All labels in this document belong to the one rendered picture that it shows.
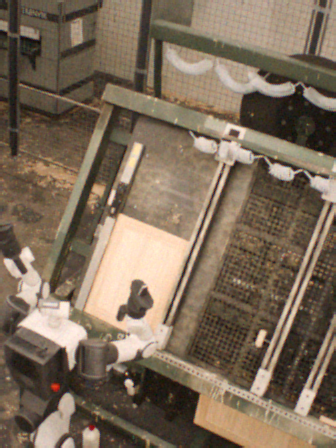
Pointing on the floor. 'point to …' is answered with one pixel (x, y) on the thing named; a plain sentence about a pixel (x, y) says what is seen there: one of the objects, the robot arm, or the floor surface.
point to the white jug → (91, 437)
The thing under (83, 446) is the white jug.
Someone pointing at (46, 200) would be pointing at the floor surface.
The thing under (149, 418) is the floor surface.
